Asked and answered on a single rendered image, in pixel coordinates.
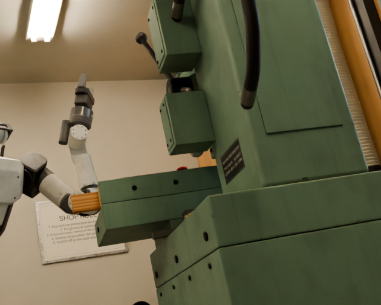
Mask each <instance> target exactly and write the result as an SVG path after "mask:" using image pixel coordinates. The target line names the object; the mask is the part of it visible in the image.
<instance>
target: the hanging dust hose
mask: <svg viewBox="0 0 381 305"><path fill-rule="evenodd" d="M316 3H317V7H318V9H319V13H320V16H321V19H322V23H323V25H324V29H325V32H326V35H327V38H328V42H329V45H330V48H331V52H332V54H333V57H334V61H335V64H336V67H337V70H338V73H339V77H340V80H341V83H342V86H343V89H344V93H345V96H346V98H347V102H348V106H349V108H350V111H351V115H352V118H353V121H354V125H355V127H356V131H357V135H358V137H359V140H360V144H361V147H362V150H363V154H364V156H365V160H366V164H367V166H368V172H373V171H381V164H380V161H379V158H378V156H379V155H378V154H377V151H376V148H375V145H373V144H374V142H373V139H372V138H371V135H370V134H371V133H370V132H369V131H370V130H369V129H368V126H367V123H366V120H365V116H364V113H363V110H362V107H361V104H360V101H359V98H358V95H357V92H356V89H355V86H354V83H353V80H352V77H351V74H350V71H349V68H348V65H347V62H346V59H345V56H344V51H343V49H342V45H341V42H340V39H339V36H338V33H337V30H336V25H335V22H334V19H333V14H332V12H331V8H330V3H329V0H316Z"/></svg>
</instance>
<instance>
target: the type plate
mask: <svg viewBox="0 0 381 305"><path fill-rule="evenodd" d="M220 159H221V164H222V167H223V172H224V176H225V180H226V184H228V183H229V182H230V181H231V180H232V179H233V178H234V177H235V176H236V175H237V174H238V173H239V172H240V171H242V170H243V169H244V168H245V164H244V159H243V155H242V152H241V147H240V144H239V140H238V138H237V139H236V140H235V141H234V142H233V143H232V145H231V146H230V147H229V149H228V150H227V151H226V152H225V153H224V154H223V155H222V156H221V158H220Z"/></svg>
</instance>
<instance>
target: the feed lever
mask: <svg viewBox="0 0 381 305"><path fill-rule="evenodd" d="M135 41H136V42H137V43H138V44H143V46H144V47H145V49H147V51H148V53H149V54H150V55H151V56H152V58H153V60H155V62H156V63H157V61H156V58H155V53H154V50H153V49H152V48H151V46H150V45H149V44H148V43H147V35H146V34H145V33H143V32H139V33H137V34H136V36H135ZM164 75H165V76H166V77H167V79H168V81H167V83H166V92H167V93H180V92H188V91H194V87H193V83H192V80H191V79H190V78H189V77H173V75H171V73H164Z"/></svg>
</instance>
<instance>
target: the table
mask: <svg viewBox="0 0 381 305"><path fill-rule="evenodd" d="M217 194H223V190H222V188H214V189H206V190H201V191H193V192H185V193H180V194H172V195H164V196H159V197H151V198H143V199H138V200H130V201H125V202H117V203H108V204H104V205H102V207H101V209H100V212H99V215H98V218H97V220H96V224H95V230H96V237H97V245H98V247H102V246H109V245H114V244H121V243H128V242H132V241H139V240H146V239H150V238H152V233H153V232H156V231H161V230H162V229H163V228H164V227H165V226H166V225H167V223H168V222H169V221H170V220H175V219H180V218H183V216H182V213H183V212H184V211H185V210H187V209H195V208H196V207H197V206H198V205H199V204H200V203H201V202H202V201H203V200H204V199H205V198H206V197H208V196H209V195H217Z"/></svg>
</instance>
